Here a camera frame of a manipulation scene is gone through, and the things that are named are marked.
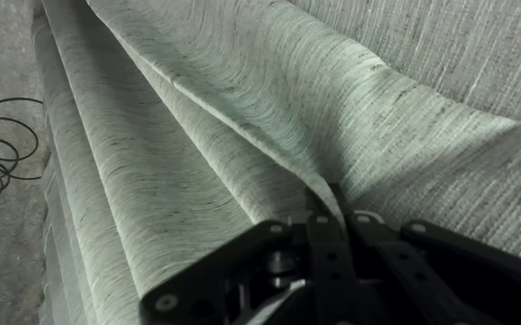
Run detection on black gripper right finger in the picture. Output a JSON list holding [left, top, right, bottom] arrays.
[[331, 182, 521, 325]]

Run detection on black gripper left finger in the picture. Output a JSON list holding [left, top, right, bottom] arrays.
[[140, 182, 365, 325]]

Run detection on grey woven curtain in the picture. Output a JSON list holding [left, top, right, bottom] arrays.
[[31, 0, 521, 325]]

